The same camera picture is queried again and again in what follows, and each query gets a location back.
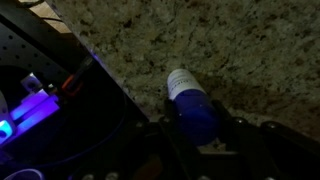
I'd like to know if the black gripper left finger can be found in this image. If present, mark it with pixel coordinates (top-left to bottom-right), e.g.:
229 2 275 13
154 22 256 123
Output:
146 98 203 180

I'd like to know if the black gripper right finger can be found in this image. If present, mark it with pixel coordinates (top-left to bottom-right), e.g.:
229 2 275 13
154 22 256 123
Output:
199 99 320 180

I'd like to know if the white bottle with blue cap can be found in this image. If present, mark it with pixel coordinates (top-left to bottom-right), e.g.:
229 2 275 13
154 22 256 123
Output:
166 68 221 147

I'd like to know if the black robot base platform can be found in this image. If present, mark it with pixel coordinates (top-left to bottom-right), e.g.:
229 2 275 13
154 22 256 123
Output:
0 0 153 180

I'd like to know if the grey round dome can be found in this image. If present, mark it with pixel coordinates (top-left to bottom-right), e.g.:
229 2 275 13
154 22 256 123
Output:
2 168 46 180

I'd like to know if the wooden vanity cabinet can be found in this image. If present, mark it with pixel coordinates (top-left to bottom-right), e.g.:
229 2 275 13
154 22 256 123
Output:
18 0 73 35

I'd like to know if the black clamp orange handle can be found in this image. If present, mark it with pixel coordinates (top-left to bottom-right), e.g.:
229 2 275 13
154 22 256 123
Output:
60 55 95 98

